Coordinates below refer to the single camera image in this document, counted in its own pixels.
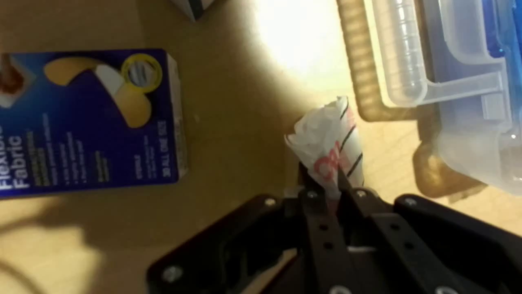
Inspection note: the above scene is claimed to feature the white gauze packet red print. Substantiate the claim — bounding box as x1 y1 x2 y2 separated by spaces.
283 95 365 202

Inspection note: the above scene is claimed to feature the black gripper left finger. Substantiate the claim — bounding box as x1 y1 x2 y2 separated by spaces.
144 185 355 294

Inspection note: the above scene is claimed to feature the clear plastic first aid case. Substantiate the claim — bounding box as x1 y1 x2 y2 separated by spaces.
361 0 522 197

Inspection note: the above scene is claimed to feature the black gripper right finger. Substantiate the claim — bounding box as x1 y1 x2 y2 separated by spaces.
335 169 522 294

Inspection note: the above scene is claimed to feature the blue bandage box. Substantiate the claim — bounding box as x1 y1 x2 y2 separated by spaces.
0 48 188 202

